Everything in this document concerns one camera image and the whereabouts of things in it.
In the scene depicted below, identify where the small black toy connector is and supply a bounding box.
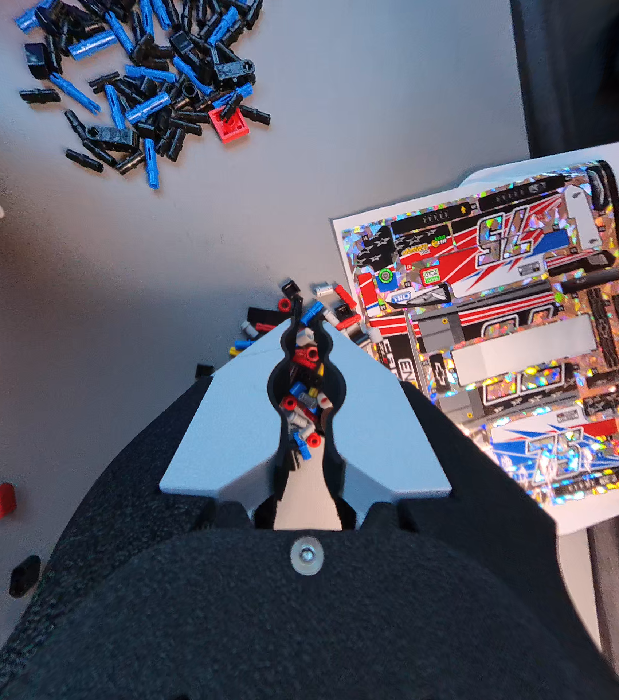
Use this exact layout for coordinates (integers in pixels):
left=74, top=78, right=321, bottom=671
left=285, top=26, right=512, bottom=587
left=9, top=555, right=42, bottom=598

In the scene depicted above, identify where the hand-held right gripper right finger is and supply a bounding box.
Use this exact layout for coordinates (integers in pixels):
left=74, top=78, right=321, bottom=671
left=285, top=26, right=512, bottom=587
left=317, top=320, right=453, bottom=528

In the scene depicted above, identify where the pile of mixed toy bricks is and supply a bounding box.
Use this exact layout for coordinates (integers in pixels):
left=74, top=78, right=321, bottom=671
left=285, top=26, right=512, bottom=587
left=196, top=279, right=377, bottom=472

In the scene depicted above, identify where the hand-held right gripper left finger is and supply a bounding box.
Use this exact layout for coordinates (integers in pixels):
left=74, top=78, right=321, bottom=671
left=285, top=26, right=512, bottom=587
left=159, top=319, right=302, bottom=526

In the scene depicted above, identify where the holographic sticker sheet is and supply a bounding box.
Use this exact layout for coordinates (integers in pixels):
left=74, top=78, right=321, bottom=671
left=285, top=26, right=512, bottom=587
left=331, top=160, right=619, bottom=509

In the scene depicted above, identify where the pile of blue black pins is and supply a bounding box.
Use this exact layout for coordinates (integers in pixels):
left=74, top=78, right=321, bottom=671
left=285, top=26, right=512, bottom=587
left=14, top=0, right=272, bottom=190

